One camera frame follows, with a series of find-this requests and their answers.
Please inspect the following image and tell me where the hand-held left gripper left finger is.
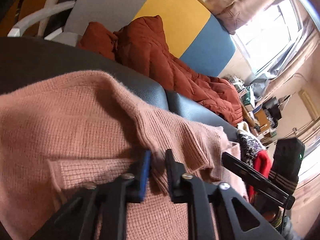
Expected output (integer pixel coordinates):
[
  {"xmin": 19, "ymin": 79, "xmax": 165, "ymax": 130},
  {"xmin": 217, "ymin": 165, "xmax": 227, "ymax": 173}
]
[{"xmin": 30, "ymin": 150, "xmax": 152, "ymax": 240}]

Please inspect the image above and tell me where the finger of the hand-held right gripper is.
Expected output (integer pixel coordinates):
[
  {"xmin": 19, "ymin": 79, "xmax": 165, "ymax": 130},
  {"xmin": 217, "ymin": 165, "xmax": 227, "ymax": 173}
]
[{"xmin": 221, "ymin": 152, "xmax": 296, "ymax": 210}]

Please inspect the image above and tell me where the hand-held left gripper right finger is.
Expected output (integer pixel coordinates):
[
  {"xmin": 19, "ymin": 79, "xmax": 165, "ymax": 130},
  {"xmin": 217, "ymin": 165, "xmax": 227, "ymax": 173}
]
[{"xmin": 165, "ymin": 149, "xmax": 285, "ymax": 240}]

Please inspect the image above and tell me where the pink knit sweater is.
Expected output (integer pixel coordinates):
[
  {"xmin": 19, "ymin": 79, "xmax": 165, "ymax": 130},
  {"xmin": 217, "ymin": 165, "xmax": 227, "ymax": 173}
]
[{"xmin": 0, "ymin": 70, "xmax": 249, "ymax": 240}]

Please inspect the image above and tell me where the red sweater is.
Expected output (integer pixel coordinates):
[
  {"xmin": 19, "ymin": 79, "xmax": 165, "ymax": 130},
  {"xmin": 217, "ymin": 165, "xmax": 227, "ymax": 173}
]
[{"xmin": 246, "ymin": 151, "xmax": 272, "ymax": 204}]

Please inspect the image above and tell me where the black white patterned knit garment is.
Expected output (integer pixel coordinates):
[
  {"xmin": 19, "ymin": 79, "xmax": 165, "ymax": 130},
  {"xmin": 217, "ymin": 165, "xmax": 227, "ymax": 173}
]
[{"xmin": 236, "ymin": 130, "xmax": 264, "ymax": 167}]

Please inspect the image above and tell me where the wooden desk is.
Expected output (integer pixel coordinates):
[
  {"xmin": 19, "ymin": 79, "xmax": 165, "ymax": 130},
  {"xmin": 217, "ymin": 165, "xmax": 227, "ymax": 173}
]
[{"xmin": 240, "ymin": 97, "xmax": 275, "ymax": 140}]

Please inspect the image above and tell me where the black monitor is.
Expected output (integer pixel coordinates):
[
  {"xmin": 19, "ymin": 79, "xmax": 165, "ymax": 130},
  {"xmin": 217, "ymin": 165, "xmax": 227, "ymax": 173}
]
[{"xmin": 265, "ymin": 97, "xmax": 283, "ymax": 120}]

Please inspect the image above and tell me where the cream knit garment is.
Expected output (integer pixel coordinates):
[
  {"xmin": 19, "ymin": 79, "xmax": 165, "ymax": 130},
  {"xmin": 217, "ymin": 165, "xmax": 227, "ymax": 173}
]
[{"xmin": 236, "ymin": 121, "xmax": 250, "ymax": 133}]

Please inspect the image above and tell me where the beige air conditioner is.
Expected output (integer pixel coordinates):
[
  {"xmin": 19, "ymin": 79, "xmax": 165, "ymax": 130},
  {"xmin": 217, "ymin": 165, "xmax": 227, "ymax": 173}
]
[{"xmin": 299, "ymin": 89, "xmax": 316, "ymax": 120}]

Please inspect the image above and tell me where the green box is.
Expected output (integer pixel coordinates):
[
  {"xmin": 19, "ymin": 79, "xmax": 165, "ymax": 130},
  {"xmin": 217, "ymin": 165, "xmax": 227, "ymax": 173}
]
[{"xmin": 241, "ymin": 85, "xmax": 255, "ymax": 105}]

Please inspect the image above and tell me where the grey-blue curtain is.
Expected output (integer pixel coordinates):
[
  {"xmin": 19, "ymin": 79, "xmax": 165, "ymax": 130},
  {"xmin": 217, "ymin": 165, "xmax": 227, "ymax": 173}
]
[{"xmin": 250, "ymin": 71, "xmax": 275, "ymax": 88}]

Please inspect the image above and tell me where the beige patterned curtain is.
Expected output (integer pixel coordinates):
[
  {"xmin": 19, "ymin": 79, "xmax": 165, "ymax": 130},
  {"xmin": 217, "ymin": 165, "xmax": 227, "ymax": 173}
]
[
  {"xmin": 179, "ymin": 0, "xmax": 293, "ymax": 35},
  {"xmin": 262, "ymin": 27, "xmax": 320, "ymax": 98}
]

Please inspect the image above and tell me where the rust red down jacket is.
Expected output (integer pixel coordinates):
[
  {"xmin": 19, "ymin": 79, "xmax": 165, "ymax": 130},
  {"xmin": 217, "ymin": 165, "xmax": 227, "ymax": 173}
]
[{"xmin": 77, "ymin": 15, "xmax": 243, "ymax": 127}]

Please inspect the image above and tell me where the bright window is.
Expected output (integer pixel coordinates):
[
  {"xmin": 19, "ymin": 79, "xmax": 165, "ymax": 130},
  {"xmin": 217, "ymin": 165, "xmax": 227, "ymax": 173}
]
[{"xmin": 231, "ymin": 0, "xmax": 304, "ymax": 80}]

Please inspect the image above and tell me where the grey yellow blue chair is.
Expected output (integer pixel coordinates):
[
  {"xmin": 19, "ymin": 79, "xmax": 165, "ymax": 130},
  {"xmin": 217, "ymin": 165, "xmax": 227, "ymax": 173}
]
[{"xmin": 7, "ymin": 0, "xmax": 237, "ymax": 78}]

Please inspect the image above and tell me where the yellow wooden wardrobe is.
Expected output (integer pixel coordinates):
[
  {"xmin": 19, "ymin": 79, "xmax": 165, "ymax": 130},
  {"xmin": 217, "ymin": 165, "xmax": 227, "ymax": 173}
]
[{"xmin": 0, "ymin": 0, "xmax": 60, "ymax": 30}]

